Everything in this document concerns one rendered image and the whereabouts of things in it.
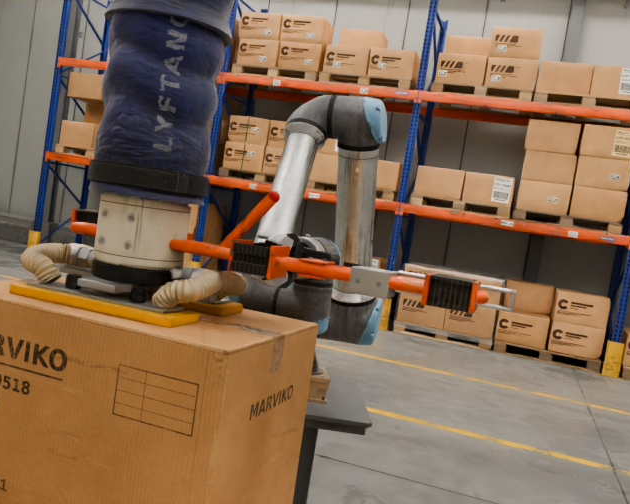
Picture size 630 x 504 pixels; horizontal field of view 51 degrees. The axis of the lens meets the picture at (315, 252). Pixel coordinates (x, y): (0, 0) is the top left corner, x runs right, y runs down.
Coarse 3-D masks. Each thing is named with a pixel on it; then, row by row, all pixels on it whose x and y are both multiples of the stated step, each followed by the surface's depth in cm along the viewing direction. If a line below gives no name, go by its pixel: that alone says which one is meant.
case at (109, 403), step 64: (0, 320) 115; (64, 320) 110; (128, 320) 111; (256, 320) 129; (0, 384) 115; (64, 384) 110; (128, 384) 105; (192, 384) 101; (256, 384) 111; (0, 448) 115; (64, 448) 110; (128, 448) 105; (192, 448) 101; (256, 448) 115
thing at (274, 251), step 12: (240, 240) 119; (252, 240) 124; (240, 252) 116; (252, 252) 115; (264, 252) 114; (276, 252) 116; (288, 252) 122; (228, 264) 117; (240, 264) 116; (252, 264) 115; (264, 264) 115; (276, 276) 118
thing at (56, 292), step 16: (16, 288) 119; (32, 288) 118; (48, 288) 119; (64, 288) 119; (80, 288) 122; (144, 288) 117; (64, 304) 116; (80, 304) 115; (96, 304) 114; (112, 304) 113; (128, 304) 114; (144, 304) 115; (144, 320) 111; (160, 320) 110; (176, 320) 111; (192, 320) 116
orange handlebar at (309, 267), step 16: (80, 224) 129; (96, 224) 133; (176, 240) 122; (192, 240) 127; (208, 256) 121; (224, 256) 119; (304, 272) 114; (320, 272) 113; (336, 272) 112; (400, 288) 109; (416, 288) 108
